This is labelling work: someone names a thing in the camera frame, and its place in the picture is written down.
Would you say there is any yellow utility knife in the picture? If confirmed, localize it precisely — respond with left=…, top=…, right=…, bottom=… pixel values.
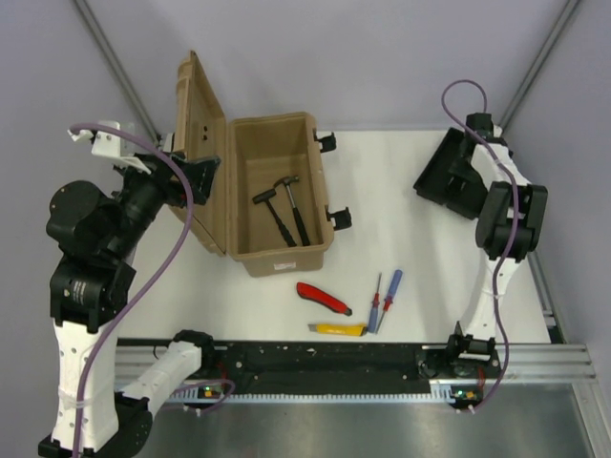
left=308, top=323, right=368, bottom=337

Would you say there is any black claw hammer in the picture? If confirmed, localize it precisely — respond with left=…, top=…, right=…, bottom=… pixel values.
left=275, top=176, right=311, bottom=246

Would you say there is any aluminium frame post left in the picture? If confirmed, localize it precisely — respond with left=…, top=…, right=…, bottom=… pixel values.
left=71, top=0, right=160, bottom=143

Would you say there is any grey slotted cable duct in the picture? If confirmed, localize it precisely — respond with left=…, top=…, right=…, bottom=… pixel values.
left=114, top=381, right=483, bottom=406

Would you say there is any tan plastic tool box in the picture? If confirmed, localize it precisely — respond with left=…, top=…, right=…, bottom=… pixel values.
left=166, top=52, right=352, bottom=278

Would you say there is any aluminium frame post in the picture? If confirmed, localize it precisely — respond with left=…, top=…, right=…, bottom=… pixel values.
left=499, top=0, right=583, bottom=133
left=71, top=0, right=160, bottom=143

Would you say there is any aluminium frame post right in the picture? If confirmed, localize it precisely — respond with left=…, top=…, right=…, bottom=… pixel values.
left=499, top=0, right=583, bottom=133

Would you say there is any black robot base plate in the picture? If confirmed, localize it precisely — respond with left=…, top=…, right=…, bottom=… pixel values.
left=190, top=341, right=500, bottom=396

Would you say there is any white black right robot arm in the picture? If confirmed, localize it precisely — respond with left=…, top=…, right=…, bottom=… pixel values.
left=445, top=113, right=548, bottom=378

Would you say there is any aluminium front rail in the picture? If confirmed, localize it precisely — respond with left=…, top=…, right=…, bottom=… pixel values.
left=116, top=344, right=597, bottom=385

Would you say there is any black tool box tray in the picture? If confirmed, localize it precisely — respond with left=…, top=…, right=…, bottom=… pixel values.
left=413, top=128, right=489, bottom=220

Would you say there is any black mallet hammer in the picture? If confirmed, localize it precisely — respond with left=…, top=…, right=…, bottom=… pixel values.
left=252, top=188, right=297, bottom=247

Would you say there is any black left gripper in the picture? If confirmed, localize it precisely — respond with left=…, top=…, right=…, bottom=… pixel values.
left=105, top=148, right=221, bottom=258

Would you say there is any red utility knife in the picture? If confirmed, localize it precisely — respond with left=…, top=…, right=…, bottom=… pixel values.
left=296, top=282, right=352, bottom=316

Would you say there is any blue handle screwdriver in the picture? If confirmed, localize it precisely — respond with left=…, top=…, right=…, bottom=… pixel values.
left=378, top=269, right=403, bottom=331

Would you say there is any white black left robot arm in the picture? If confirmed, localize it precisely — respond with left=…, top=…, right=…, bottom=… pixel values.
left=38, top=154, right=221, bottom=457

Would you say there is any red handle screwdriver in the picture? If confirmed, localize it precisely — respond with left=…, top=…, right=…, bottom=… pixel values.
left=368, top=273, right=382, bottom=334

